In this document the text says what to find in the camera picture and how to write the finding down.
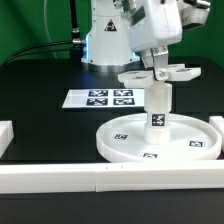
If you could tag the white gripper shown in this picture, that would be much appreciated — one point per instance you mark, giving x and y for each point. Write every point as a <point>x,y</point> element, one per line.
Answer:
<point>154,24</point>

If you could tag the white cross-shaped table base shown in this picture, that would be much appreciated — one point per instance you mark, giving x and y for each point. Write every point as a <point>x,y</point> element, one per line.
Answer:
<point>145,78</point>

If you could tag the white round table top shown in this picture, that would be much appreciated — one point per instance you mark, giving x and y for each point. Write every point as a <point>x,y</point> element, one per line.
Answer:
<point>127,139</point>

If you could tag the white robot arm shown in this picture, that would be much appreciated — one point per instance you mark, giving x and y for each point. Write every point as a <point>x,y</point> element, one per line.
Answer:
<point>124,32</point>

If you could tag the white marker sheet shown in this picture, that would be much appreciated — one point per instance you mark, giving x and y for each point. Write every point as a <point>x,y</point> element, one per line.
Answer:
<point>104,98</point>

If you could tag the white left side block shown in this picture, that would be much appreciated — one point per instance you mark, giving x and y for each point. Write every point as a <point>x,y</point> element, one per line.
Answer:
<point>6,135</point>

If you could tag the white front rail right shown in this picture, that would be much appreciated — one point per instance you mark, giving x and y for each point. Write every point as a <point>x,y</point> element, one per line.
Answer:
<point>160,176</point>

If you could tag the white rail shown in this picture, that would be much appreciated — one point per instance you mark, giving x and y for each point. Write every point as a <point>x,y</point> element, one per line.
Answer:
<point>160,176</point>
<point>54,178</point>

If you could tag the white front rail left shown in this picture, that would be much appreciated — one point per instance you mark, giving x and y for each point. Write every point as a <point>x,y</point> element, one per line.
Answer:
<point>54,178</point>

